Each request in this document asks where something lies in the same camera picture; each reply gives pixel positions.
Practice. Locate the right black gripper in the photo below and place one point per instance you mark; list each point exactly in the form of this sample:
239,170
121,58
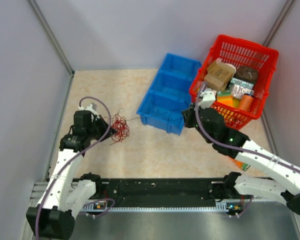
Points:
188,115

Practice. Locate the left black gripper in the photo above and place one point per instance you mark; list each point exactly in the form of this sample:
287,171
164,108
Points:
104,125

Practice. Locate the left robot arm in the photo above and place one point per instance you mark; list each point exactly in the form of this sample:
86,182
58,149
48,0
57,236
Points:
56,211

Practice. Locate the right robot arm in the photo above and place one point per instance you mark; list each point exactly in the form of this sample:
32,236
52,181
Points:
283,182

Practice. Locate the blue three-compartment bin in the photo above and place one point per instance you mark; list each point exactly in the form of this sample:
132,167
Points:
168,94

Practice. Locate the lower brown cardboard box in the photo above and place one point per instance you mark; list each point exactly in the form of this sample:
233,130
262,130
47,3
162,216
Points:
215,83

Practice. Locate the brown cardboard box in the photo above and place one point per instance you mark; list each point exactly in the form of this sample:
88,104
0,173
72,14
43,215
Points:
220,70
215,83

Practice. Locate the yellow sponge pack in basket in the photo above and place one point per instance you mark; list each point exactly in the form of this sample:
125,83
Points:
225,97

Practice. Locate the upper brown cardboard box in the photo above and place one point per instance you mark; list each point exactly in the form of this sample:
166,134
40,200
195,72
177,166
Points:
220,70

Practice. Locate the silver foil packets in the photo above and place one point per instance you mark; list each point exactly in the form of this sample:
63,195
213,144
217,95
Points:
238,91

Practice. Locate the orange bottle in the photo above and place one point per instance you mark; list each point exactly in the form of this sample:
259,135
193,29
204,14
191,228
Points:
246,102

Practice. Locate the teal tissue pack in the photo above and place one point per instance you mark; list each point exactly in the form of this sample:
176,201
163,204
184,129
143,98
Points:
242,83

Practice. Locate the red plastic basket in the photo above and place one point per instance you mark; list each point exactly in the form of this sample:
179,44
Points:
238,52

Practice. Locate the dark brown round item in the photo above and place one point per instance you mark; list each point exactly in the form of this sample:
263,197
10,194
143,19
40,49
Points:
247,73

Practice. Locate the orange yellow sponge pack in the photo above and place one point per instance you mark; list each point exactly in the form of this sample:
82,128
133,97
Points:
242,166

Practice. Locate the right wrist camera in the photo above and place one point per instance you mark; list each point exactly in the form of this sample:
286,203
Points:
207,98

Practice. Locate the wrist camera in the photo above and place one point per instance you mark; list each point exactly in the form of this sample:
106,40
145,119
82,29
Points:
207,98
92,107

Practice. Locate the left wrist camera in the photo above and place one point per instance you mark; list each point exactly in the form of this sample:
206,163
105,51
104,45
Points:
92,107

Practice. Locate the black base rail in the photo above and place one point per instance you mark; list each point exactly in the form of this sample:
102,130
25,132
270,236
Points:
163,192

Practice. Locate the left aluminium corner post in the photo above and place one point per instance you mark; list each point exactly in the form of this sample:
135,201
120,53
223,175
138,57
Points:
50,36

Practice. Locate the aluminium corner post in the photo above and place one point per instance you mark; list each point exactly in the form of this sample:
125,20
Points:
288,6
50,36

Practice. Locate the right aluminium corner post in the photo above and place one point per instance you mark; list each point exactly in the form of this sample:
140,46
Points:
288,6

